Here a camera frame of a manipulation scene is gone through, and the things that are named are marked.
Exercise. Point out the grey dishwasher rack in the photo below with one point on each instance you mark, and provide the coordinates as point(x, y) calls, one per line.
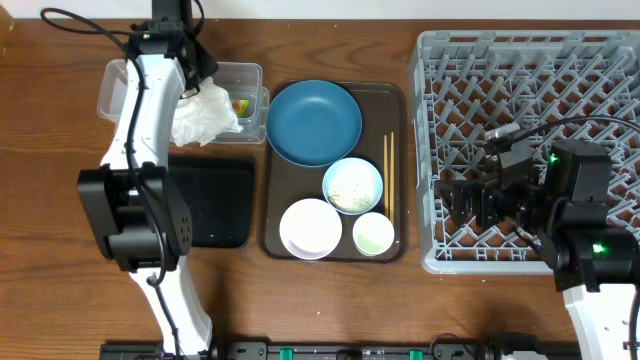
point(557, 85)

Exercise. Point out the white pink bowl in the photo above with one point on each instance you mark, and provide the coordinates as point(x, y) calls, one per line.
point(310, 229)

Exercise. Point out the wooden chopstick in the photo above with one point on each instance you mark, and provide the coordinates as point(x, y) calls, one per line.
point(385, 176)
point(392, 179)

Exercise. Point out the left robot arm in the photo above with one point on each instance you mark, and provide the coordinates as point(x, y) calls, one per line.
point(136, 212)

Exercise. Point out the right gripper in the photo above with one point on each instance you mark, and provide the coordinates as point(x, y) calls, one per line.
point(482, 203)

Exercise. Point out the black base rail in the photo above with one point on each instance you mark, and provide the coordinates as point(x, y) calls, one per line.
point(509, 346)

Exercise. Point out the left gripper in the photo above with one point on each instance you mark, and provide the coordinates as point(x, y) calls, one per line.
point(206, 64)

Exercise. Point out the rice food scraps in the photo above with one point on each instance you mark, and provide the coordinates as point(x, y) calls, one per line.
point(351, 194)

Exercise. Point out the white tissue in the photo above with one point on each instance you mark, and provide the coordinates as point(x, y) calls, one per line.
point(204, 115)

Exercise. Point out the light blue bowl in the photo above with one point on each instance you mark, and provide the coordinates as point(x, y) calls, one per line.
point(353, 167)

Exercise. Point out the dark blue plate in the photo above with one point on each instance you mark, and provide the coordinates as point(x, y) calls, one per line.
point(314, 123)

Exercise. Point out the black plastic tray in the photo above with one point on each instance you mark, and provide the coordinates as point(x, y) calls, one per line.
point(219, 193)

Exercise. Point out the brown serving tray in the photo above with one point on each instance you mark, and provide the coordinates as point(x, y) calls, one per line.
point(383, 108)

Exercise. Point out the right wooden chopstick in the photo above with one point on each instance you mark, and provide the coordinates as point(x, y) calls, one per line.
point(392, 179)

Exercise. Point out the yellow green snack wrapper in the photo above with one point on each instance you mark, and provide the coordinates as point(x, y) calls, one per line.
point(240, 107)

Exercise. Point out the white cup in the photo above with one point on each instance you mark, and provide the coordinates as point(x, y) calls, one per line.
point(373, 234)

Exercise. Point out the left wooden chopstick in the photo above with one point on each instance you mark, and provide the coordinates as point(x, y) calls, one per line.
point(385, 176)

